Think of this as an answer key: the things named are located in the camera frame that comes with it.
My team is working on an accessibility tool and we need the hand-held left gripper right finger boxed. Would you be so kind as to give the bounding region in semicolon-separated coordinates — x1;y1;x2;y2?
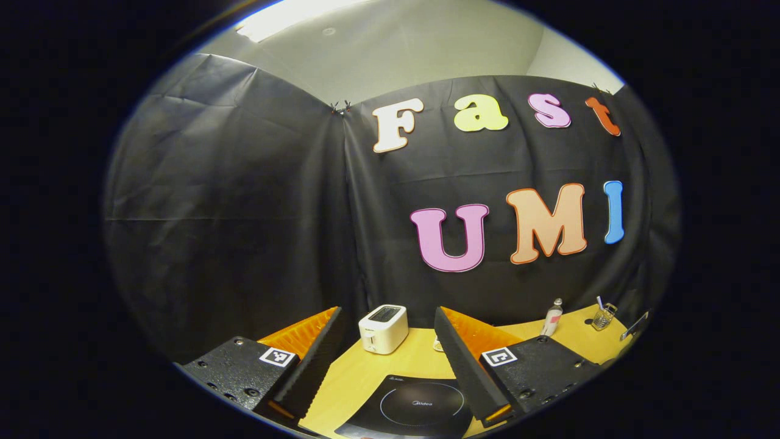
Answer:
433;305;610;427

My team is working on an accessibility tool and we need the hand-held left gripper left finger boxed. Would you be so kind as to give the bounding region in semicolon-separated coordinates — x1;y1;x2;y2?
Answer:
174;305;346;427

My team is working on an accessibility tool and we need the black induction cooktop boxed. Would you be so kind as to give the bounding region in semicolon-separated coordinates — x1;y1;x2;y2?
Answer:
334;374;475;439

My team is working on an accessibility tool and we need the clear glass holder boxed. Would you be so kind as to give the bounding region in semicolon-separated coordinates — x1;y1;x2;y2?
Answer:
591;302;618;332

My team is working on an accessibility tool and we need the white toaster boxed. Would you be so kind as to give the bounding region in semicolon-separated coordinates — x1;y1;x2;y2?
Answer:
358;304;410;355

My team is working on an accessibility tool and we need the clear bottle with pink label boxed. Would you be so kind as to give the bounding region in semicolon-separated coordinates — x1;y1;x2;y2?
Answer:
541;298;564;338

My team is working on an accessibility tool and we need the ceiling light panel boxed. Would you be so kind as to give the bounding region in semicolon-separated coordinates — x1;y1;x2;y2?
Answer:
235;0;369;43

